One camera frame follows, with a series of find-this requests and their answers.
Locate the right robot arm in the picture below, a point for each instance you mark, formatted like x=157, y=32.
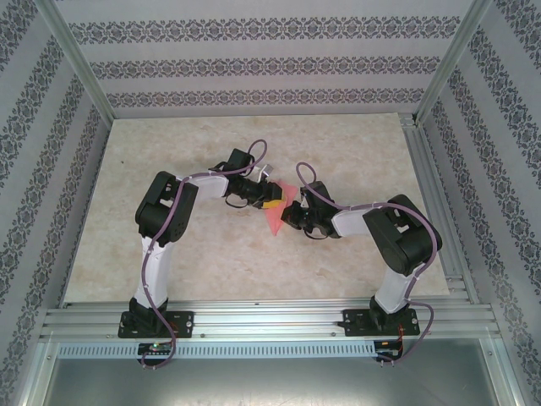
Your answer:
x=401, y=237

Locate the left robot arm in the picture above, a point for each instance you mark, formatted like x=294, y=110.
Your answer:
x=165, y=211

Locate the small circuit board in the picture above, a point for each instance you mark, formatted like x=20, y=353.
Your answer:
x=386, y=351
x=156, y=348

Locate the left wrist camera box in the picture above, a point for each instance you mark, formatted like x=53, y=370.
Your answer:
x=265, y=171

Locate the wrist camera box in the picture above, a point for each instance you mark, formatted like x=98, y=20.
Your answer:
x=265, y=171
x=303, y=199

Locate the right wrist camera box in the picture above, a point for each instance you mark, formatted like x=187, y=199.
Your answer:
x=303, y=199

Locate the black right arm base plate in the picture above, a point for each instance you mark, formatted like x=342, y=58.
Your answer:
x=353, y=323

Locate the aluminium mounting rail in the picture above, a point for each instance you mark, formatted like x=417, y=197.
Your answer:
x=262, y=317

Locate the aluminium side rail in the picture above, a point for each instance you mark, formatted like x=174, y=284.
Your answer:
x=427, y=169

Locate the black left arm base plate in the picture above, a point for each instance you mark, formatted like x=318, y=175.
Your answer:
x=186, y=323

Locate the aluminium frame post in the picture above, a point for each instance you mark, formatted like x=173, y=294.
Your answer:
x=76, y=59
x=452, y=59

